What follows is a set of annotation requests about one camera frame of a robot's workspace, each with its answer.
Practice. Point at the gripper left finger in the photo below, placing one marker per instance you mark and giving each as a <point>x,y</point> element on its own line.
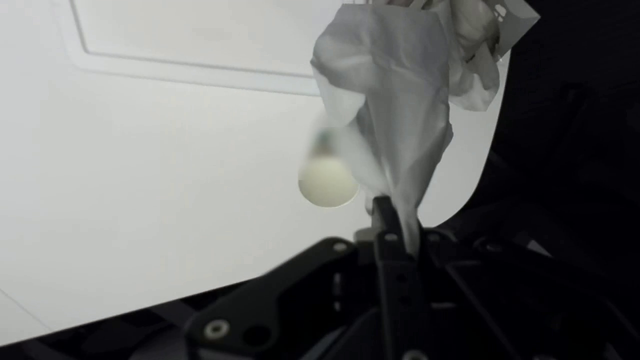
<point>280,295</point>

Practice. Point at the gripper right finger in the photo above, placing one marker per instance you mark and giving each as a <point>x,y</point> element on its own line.
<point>490,300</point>

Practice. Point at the white tissue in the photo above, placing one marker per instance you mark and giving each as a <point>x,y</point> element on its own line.
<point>400,100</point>

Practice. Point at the white tissue box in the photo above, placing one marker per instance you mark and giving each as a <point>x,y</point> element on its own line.
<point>517,22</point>

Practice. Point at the pale yellow round ball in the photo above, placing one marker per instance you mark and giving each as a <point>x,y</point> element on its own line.
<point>327,182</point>

